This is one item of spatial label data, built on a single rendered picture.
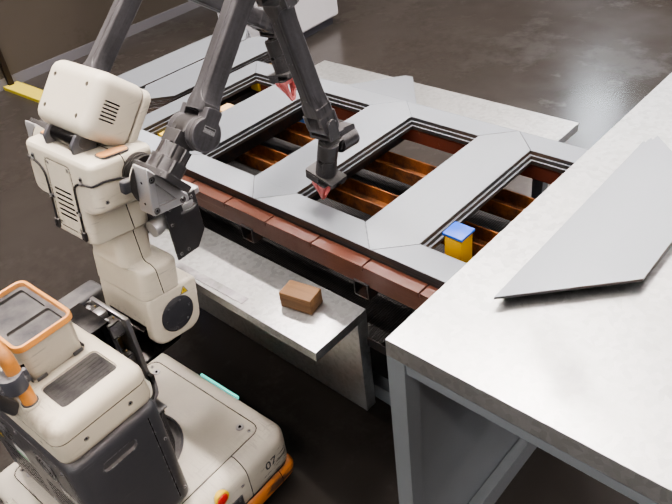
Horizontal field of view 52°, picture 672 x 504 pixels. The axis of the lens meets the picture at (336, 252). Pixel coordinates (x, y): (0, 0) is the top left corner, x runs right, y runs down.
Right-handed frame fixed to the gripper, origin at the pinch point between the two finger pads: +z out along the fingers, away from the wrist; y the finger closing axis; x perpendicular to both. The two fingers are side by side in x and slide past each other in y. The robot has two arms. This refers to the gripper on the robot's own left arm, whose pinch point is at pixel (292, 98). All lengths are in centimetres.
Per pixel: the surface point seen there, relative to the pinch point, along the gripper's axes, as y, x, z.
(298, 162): -11.2, 15.2, 15.1
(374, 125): -16.4, -16.2, 17.0
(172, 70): 87, -13, -8
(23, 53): 383, -71, -13
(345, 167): -23.1, 7.6, 20.1
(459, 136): -42, -27, 25
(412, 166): -23.2, -21.5, 34.7
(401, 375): -99, 76, 23
